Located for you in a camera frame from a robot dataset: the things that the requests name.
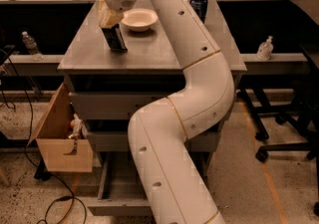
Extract dark blue rxbar wrapper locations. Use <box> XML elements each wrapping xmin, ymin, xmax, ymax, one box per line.
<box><xmin>102</xmin><ymin>24</ymin><xmax>128</xmax><ymax>52</ymax></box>

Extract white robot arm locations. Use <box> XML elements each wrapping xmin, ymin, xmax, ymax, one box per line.
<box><xmin>99</xmin><ymin>0</ymin><xmax>234</xmax><ymax>224</ymax></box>

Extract grey drawer cabinet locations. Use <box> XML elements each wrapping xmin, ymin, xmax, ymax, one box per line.
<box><xmin>58</xmin><ymin>0</ymin><xmax>248</xmax><ymax>217</ymax></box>

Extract grey top drawer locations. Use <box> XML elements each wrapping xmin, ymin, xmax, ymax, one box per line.
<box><xmin>68</xmin><ymin>91</ymin><xmax>237</xmax><ymax>122</ymax></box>

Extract grey middle drawer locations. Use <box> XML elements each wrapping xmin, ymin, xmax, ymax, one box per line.
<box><xmin>86</xmin><ymin>131</ymin><xmax>220</xmax><ymax>152</ymax></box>

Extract grey open bottom drawer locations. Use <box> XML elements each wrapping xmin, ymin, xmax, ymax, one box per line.
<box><xmin>87</xmin><ymin>151</ymin><xmax>153</xmax><ymax>216</ymax></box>

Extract white bowl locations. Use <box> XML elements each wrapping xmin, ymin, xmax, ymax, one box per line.
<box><xmin>122</xmin><ymin>8</ymin><xmax>158</xmax><ymax>32</ymax></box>

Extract clear plastic water bottle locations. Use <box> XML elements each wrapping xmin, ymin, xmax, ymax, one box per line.
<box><xmin>22</xmin><ymin>31</ymin><xmax>43</xmax><ymax>62</ymax></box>

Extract blue soda can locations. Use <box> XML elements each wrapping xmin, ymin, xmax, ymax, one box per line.
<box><xmin>190</xmin><ymin>0</ymin><xmax>208</xmax><ymax>23</ymax></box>

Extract items inside cardboard box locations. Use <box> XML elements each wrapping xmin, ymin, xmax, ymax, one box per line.
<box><xmin>68</xmin><ymin>113</ymin><xmax>84</xmax><ymax>139</ymax></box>

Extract open cardboard box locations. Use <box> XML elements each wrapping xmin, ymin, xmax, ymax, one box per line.
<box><xmin>28</xmin><ymin>84</ymin><xmax>93</xmax><ymax>172</ymax></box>

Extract black rolling chair base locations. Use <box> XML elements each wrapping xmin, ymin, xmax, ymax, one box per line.
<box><xmin>236</xmin><ymin>88</ymin><xmax>319</xmax><ymax>217</ymax></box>

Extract black floor cable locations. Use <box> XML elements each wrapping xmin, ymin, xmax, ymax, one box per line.
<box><xmin>0</xmin><ymin>48</ymin><xmax>88</xmax><ymax>224</ymax></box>

